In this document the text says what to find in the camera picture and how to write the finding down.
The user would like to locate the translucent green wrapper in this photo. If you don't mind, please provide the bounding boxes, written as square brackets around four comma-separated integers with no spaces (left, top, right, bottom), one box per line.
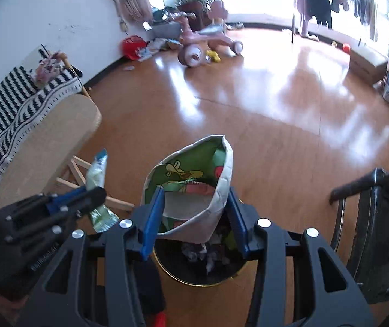
[85,148,120,234]

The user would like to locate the wooden sofa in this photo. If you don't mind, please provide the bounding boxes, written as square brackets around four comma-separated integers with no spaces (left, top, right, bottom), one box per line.
[63,58,91,98]

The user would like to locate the wooden table leg frame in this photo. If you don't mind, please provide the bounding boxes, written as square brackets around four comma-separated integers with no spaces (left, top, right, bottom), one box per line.
[55,156,135,212]

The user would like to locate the scattered papers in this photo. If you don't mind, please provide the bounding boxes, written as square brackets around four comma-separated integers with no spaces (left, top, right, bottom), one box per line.
[136,37,183,62]

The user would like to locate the white paper bowl green lid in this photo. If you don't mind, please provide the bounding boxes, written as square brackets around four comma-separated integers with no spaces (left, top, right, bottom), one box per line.
[140,134,233,244]

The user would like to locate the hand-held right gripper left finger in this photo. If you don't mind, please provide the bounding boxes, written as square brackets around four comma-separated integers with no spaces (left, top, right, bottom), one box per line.
[19,187,165,327]

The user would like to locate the pink toy tricycle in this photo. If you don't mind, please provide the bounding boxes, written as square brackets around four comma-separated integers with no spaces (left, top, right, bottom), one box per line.
[169,11,244,68]

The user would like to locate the pink stool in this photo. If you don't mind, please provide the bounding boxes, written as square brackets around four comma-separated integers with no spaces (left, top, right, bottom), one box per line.
[208,0,229,26]

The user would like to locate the cardboard box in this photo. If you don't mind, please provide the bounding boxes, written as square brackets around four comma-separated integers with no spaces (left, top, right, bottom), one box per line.
[348,44,389,84]

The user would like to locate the black chair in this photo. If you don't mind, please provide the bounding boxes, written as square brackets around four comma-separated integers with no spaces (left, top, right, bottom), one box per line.
[329,168,389,305]

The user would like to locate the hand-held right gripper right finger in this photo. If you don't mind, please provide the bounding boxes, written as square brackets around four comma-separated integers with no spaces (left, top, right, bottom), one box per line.
[228,188,377,327]

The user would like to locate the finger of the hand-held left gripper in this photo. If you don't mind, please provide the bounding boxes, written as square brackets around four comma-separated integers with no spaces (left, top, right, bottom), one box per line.
[0,188,91,222]
[5,187,108,246]

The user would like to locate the black trash bin gold rim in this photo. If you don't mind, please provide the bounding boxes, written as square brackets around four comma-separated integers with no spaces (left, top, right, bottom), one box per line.
[153,211,249,287]

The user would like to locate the pile of crumpled wrappers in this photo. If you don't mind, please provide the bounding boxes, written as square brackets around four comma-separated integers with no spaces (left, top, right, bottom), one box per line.
[181,225,232,275]

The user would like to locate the potted green plant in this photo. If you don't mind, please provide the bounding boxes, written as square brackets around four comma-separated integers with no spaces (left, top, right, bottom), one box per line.
[172,0,229,31]

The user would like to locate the pink printed bag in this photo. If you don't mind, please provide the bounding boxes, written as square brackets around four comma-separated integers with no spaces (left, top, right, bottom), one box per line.
[35,52,68,83]

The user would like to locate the red bag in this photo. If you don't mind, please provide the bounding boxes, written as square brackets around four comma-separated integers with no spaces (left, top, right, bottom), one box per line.
[121,35,148,60]

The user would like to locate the row of hanging clothes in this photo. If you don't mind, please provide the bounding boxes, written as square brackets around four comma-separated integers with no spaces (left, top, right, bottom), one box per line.
[279,0,387,43]

